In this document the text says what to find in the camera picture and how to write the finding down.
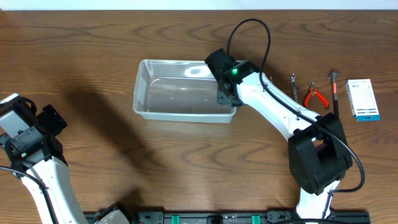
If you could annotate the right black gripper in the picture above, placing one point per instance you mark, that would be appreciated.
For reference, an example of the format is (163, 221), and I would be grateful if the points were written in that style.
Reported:
(222, 99)

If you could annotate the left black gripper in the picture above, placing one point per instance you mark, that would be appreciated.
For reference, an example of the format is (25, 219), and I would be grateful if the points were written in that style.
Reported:
(50, 121)

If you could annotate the clear plastic container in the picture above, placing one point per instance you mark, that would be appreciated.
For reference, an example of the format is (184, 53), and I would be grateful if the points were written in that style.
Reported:
(178, 90)

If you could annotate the small hammer black handle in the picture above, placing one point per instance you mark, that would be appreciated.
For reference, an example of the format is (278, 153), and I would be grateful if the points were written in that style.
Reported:
(332, 76)

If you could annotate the white blue cardboard box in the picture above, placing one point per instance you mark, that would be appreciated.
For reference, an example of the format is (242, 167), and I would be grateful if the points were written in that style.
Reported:
(362, 100)

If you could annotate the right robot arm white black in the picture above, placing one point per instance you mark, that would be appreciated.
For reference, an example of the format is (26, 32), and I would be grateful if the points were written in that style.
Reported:
(319, 156)

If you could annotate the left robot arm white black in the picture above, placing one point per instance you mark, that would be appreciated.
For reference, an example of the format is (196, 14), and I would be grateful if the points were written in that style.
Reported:
(36, 157)

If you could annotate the silver wrench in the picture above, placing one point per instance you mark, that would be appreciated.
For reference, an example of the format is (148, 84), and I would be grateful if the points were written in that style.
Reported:
(294, 89)

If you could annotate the black mounting rail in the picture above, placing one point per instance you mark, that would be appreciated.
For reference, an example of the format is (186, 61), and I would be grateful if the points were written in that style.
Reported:
(271, 216)

